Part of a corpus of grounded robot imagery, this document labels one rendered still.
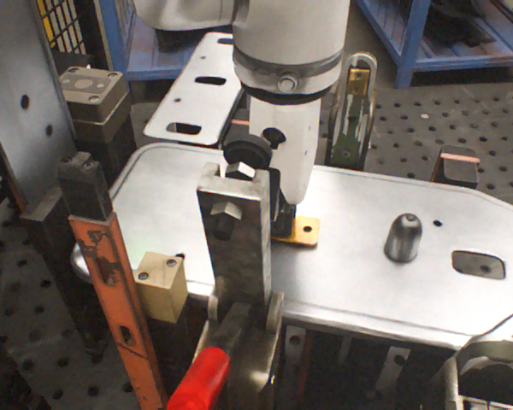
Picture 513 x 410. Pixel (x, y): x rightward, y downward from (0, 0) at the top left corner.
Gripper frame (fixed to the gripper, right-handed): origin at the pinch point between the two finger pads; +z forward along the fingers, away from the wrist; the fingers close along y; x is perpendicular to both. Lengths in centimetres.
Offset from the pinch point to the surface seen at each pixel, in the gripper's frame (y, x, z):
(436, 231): 3.5, -16.3, 3.0
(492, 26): 242, -69, 86
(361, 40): 244, -3, 103
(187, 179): 5.2, 11.8, 3.0
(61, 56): 23.1, 36.6, -0.1
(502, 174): 53, -38, 33
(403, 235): -1.4, -12.3, -0.7
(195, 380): -24.6, 0.0, -11.4
